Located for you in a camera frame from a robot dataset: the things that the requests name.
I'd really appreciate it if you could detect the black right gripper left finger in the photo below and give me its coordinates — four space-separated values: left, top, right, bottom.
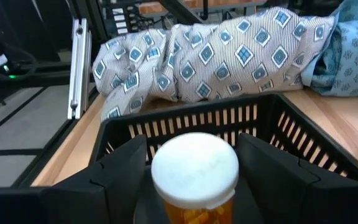
0 135 147 224

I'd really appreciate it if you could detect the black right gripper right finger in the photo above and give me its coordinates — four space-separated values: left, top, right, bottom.
238 133 358 224

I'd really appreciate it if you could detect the orange pill bottle white cap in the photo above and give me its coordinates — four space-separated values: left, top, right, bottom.
150 131 240 224

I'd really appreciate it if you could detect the grey diamond-patterned gown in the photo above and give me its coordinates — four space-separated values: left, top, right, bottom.
91 6 336 123

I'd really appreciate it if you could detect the black slotted plastic basket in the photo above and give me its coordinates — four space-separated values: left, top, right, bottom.
89 92 358 224

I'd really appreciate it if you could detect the silver aluminium profile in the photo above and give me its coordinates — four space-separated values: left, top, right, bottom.
67 17 93 121

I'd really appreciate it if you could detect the light blue patterned gown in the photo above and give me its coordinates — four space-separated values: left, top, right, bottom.
301 0 358 97

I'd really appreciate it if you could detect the black panel with white labels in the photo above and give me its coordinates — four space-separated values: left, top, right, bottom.
99 0 167 35

